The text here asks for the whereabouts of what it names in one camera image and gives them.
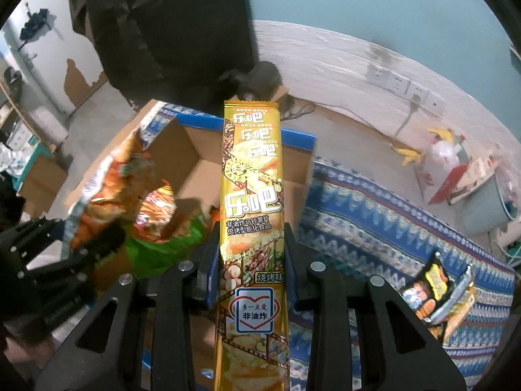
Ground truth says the dark hanging cloth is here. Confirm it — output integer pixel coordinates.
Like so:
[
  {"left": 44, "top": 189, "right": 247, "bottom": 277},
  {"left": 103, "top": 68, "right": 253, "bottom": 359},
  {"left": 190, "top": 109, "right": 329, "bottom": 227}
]
[{"left": 18, "top": 8, "right": 55, "bottom": 41}]

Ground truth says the long yellow chip packet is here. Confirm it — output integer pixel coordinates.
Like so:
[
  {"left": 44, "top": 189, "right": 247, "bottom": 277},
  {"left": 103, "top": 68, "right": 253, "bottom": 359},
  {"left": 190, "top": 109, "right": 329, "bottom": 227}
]
[{"left": 212, "top": 100, "right": 291, "bottom": 391}]

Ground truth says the blue patterned blanket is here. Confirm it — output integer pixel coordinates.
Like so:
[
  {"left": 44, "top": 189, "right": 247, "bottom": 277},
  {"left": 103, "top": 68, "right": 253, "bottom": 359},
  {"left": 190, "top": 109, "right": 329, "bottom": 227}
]
[{"left": 138, "top": 102, "right": 517, "bottom": 391}]

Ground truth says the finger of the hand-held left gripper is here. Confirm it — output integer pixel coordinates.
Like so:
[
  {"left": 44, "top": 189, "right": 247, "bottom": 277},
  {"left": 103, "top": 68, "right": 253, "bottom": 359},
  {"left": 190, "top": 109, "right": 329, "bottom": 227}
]
[{"left": 75, "top": 224, "right": 127, "bottom": 269}]

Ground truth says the clear bin liner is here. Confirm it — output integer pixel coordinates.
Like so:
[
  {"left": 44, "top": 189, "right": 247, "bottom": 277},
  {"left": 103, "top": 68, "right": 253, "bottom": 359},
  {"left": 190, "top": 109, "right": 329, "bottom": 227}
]
[{"left": 494, "top": 163, "right": 517, "bottom": 212}]

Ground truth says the yellow banana peel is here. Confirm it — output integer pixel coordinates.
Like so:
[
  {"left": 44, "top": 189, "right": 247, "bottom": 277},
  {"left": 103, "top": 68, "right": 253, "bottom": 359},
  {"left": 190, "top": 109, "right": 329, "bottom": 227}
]
[
  {"left": 427, "top": 127, "right": 457, "bottom": 143},
  {"left": 391, "top": 144, "right": 424, "bottom": 166}
]

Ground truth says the small brown box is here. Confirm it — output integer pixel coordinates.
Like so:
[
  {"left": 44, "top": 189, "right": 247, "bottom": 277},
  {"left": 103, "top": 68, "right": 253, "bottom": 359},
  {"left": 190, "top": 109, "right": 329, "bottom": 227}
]
[{"left": 273, "top": 85, "right": 294, "bottom": 117}]

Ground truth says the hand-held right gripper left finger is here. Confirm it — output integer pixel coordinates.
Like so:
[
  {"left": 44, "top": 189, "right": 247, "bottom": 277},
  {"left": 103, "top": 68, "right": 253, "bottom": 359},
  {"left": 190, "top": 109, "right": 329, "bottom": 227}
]
[{"left": 47, "top": 222, "right": 222, "bottom": 391}]

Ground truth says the brown cardboard carton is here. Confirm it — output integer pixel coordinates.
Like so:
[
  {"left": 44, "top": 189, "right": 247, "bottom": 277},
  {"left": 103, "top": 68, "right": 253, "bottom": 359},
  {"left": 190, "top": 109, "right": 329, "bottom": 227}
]
[{"left": 16, "top": 157, "right": 70, "bottom": 216}]

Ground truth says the orange chip packet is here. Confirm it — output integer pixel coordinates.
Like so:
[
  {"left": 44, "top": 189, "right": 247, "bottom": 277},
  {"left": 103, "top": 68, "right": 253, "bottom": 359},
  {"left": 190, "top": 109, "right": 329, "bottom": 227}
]
[{"left": 67, "top": 128, "right": 153, "bottom": 251}]

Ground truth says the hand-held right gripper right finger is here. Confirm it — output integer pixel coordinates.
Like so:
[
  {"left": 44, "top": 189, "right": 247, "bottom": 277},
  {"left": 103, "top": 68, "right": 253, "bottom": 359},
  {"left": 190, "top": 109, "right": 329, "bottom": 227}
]
[{"left": 283, "top": 222, "right": 467, "bottom": 391}]

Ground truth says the white door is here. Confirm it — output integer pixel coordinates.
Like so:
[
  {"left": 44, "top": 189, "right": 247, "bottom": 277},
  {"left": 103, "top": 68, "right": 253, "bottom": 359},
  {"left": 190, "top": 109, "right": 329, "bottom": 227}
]
[{"left": 0, "top": 0, "right": 78, "bottom": 139}]

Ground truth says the red and white paper bag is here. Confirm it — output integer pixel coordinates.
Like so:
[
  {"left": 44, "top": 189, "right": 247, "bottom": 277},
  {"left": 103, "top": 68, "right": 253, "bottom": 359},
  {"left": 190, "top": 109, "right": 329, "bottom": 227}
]
[{"left": 415, "top": 134, "right": 469, "bottom": 206}]

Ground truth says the blue rimmed cardboard box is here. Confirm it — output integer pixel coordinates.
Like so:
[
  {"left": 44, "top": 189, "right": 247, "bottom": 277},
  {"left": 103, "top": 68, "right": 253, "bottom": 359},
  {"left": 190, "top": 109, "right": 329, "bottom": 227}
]
[{"left": 69, "top": 100, "right": 318, "bottom": 294}]

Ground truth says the large orange snack packet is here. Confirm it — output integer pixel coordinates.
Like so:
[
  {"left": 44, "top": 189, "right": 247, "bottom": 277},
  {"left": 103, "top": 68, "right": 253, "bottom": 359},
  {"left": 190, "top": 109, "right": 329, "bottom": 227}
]
[{"left": 136, "top": 179, "right": 177, "bottom": 243}]

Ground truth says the grey power cable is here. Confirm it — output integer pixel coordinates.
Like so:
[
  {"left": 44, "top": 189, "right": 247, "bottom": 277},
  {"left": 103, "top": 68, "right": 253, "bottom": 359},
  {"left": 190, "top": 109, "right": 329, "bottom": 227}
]
[{"left": 391, "top": 94, "right": 422, "bottom": 147}]

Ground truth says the white plastic bag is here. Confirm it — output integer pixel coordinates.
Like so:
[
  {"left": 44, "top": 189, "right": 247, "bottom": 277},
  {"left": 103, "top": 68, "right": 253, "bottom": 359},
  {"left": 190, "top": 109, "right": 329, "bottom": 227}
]
[{"left": 429, "top": 140, "right": 462, "bottom": 172}]

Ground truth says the light blue trash bin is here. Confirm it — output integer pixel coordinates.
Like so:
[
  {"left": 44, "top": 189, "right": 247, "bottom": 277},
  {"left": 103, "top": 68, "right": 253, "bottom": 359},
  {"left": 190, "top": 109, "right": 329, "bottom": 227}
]
[{"left": 462, "top": 175, "right": 515, "bottom": 235}]

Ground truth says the black cartoon snack packet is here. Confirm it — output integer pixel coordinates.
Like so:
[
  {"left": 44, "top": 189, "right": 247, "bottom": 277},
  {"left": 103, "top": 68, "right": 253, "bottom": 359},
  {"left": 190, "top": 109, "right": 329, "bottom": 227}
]
[{"left": 401, "top": 253, "right": 450, "bottom": 322}]

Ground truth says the green snack packet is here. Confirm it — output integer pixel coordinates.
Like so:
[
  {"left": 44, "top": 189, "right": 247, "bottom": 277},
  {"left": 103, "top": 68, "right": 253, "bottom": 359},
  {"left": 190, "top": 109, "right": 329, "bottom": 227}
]
[{"left": 124, "top": 206, "right": 216, "bottom": 280}]

